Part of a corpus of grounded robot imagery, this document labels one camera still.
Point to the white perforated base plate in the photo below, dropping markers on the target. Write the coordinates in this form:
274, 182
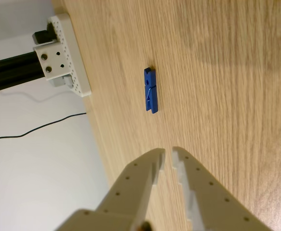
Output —
75, 69

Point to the black clamp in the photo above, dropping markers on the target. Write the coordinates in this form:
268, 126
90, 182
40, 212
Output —
42, 36

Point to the blue clothes peg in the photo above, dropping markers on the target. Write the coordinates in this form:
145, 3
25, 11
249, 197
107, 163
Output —
151, 96

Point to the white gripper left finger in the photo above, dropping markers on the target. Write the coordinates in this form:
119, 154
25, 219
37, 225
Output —
130, 183

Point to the white post bracket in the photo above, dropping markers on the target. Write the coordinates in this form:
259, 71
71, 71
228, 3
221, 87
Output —
54, 60

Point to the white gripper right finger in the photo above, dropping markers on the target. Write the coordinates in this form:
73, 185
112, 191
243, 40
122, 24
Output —
207, 202

